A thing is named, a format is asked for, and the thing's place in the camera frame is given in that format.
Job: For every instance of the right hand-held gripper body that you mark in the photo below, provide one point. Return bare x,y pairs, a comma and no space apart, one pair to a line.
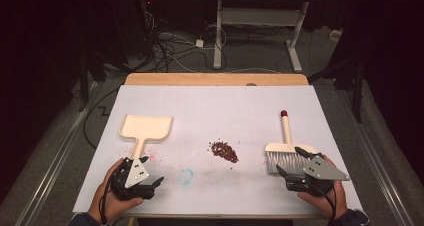
325,171

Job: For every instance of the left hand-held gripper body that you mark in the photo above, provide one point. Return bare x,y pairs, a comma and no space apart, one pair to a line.
137,172

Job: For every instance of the cream hand brush grey bristles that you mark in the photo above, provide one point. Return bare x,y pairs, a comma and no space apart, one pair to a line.
284,129

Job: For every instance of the cream plastic dustpan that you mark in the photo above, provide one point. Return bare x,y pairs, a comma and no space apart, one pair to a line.
146,126

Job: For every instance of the scatter of red beans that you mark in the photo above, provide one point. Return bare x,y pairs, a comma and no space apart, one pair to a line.
225,151

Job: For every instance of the person's right hand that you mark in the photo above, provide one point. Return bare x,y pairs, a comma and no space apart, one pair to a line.
325,202

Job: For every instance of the person's left hand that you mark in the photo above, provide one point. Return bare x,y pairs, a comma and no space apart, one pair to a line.
111,207

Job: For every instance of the black stand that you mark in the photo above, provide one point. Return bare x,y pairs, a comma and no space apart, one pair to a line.
357,92
83,86

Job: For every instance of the white table mat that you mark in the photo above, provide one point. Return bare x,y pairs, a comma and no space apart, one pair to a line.
206,109

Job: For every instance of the grey table grommet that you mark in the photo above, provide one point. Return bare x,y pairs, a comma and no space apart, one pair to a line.
251,84

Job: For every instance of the wooden table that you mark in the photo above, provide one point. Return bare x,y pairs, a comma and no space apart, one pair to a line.
216,79

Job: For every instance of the small white box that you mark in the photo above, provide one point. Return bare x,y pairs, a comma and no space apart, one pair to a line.
336,35

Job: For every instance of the white power adapter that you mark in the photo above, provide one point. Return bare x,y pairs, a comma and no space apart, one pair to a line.
199,43

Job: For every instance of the white metal desk frame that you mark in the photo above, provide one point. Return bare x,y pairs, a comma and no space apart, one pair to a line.
218,36

